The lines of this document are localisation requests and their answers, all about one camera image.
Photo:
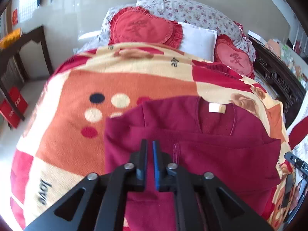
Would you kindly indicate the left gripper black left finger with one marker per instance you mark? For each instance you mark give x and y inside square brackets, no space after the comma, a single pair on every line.
[97,202]

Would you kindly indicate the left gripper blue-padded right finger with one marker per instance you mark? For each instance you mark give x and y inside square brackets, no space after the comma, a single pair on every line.
[202,202]

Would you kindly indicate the maroon red sweater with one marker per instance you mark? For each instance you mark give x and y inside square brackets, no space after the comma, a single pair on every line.
[233,145]

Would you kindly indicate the white lace armchair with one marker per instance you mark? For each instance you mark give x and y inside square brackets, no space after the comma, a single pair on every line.
[301,149]

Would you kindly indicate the red cloth on chair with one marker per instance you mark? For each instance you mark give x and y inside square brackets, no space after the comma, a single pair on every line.
[298,133]

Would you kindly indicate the orange cream red fleece blanket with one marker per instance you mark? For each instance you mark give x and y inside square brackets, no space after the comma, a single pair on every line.
[64,140]

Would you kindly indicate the red gift bag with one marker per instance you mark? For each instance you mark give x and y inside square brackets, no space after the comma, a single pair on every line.
[18,99]
[9,114]

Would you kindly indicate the right red heart pillow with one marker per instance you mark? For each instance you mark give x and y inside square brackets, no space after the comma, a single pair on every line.
[234,58]

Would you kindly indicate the red heart pillow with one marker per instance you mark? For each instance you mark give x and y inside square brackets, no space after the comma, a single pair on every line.
[136,24]
[234,58]

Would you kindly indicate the white rectangular pillow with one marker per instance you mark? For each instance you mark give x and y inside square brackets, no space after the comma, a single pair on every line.
[198,41]

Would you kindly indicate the dark wooden side table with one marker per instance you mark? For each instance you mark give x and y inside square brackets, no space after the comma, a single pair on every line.
[12,52]

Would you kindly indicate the left red heart pillow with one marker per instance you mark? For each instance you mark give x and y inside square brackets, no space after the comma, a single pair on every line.
[136,24]

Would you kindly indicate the yellow box on table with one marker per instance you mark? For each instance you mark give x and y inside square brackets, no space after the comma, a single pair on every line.
[11,38]

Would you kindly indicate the floral bed sheet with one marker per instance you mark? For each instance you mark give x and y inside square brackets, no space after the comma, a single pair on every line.
[185,11]

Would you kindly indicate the dark carved wooden bed frame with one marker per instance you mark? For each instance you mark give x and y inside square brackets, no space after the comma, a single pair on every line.
[290,92]

